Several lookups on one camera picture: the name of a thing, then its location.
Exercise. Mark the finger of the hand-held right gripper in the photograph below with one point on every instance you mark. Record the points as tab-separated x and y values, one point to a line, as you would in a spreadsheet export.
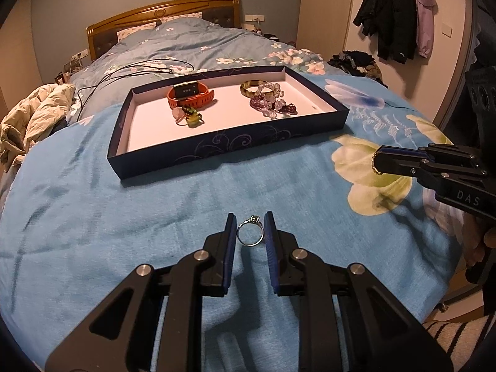
453	157
403	166

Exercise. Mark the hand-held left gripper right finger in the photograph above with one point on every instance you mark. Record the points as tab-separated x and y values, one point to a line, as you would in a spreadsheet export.
271	252

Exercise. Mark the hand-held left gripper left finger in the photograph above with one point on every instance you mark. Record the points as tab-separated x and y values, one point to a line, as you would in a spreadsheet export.
230	252

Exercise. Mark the navy shallow cardboard box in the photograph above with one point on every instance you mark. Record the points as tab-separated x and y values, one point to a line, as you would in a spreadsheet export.
232	143

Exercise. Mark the person's right hand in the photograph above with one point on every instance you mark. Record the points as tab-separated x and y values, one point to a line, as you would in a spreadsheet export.
472	240

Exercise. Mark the pile of dark clothes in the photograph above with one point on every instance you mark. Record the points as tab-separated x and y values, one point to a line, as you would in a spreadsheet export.
356	64

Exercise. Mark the black striped white rug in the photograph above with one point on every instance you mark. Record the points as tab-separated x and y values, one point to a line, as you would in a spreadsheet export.
465	337

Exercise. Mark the purple hanging jacket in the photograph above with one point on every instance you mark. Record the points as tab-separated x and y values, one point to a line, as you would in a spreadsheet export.
426	15

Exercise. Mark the black hanging jacket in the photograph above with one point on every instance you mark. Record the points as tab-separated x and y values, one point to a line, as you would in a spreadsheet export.
391	15

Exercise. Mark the orange smart watch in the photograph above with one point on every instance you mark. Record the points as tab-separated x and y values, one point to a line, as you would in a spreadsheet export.
197	99

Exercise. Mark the yellow-brown bangle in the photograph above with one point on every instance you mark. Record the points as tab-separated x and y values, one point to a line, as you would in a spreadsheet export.
245	90

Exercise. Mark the grey-blue floral duvet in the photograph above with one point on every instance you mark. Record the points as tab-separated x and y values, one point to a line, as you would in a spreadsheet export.
193	42

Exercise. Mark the beige crumpled quilt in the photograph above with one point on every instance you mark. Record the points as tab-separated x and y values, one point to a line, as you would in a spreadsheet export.
38	112

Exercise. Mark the floral pillow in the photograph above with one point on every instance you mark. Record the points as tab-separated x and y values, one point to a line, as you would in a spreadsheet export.
131	32

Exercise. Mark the wooden bed headboard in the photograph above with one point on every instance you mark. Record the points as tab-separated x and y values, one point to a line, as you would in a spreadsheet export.
155	9

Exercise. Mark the white wall switch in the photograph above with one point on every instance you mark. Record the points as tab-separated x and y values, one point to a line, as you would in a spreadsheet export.
446	31

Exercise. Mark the white wall socket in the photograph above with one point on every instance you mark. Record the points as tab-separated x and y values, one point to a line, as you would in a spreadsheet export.
83	52
255	18

